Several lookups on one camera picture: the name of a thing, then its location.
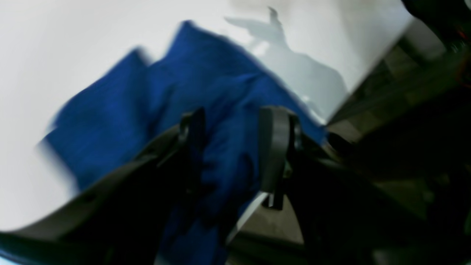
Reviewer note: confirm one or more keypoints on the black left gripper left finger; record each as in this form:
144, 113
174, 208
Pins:
120, 219

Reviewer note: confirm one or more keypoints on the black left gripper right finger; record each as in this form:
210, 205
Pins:
343, 218

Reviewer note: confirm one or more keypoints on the blue long-sleeve T-shirt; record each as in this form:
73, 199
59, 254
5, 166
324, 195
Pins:
107, 124

